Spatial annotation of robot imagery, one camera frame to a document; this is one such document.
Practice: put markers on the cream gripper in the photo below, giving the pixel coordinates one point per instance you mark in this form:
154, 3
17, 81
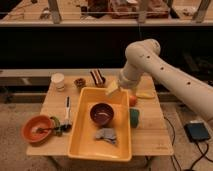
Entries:
113, 87

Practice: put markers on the yellow banana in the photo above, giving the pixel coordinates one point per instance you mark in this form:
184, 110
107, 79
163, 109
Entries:
145, 95

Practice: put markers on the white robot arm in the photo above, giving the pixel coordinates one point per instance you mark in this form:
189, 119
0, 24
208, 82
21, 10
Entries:
143, 56

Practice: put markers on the striped brown cake slice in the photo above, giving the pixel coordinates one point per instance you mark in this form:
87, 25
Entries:
98, 79

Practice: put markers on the red orange fruit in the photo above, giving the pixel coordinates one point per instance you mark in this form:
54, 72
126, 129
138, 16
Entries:
132, 100

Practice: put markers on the dark purple bowl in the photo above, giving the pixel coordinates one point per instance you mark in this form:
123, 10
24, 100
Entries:
101, 114

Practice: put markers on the small brown cup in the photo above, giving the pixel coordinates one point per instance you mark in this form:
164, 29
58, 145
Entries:
80, 83

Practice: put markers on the green sponge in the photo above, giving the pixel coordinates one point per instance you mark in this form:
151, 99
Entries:
134, 117

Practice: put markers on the yellow plastic tub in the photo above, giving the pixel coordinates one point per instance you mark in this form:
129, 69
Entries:
82, 143

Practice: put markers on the grey crumpled cloth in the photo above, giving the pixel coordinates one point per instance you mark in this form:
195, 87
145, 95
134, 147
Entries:
106, 134

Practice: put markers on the white plastic cup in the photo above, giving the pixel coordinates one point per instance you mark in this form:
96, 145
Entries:
58, 81

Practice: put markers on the wooden table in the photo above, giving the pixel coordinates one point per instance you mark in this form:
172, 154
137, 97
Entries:
149, 138

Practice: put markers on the black spoon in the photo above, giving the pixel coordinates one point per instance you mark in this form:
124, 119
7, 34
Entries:
56, 129

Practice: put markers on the orange bowl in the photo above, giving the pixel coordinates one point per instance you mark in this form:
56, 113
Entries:
29, 129

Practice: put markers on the black box on floor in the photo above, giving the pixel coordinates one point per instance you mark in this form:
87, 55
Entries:
196, 132

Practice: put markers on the green ring toy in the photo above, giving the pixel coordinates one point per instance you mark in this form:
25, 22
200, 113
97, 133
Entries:
57, 126

